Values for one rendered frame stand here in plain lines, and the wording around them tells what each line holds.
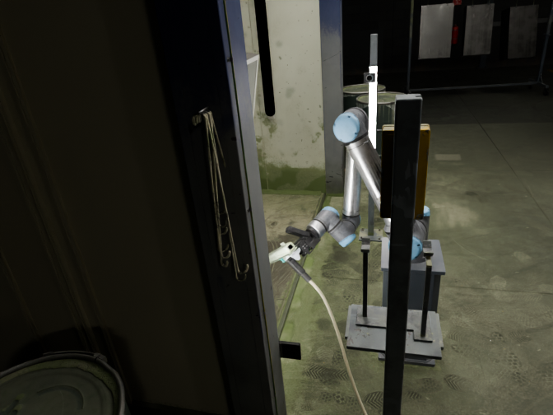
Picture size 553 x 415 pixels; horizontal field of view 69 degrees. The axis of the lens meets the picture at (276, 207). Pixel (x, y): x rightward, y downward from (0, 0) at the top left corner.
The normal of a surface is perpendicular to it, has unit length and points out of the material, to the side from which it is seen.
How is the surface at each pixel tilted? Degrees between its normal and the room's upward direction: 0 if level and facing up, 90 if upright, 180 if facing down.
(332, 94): 90
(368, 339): 0
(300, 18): 90
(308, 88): 90
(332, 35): 90
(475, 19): 80
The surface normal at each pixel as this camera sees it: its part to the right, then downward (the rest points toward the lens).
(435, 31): -0.25, 0.29
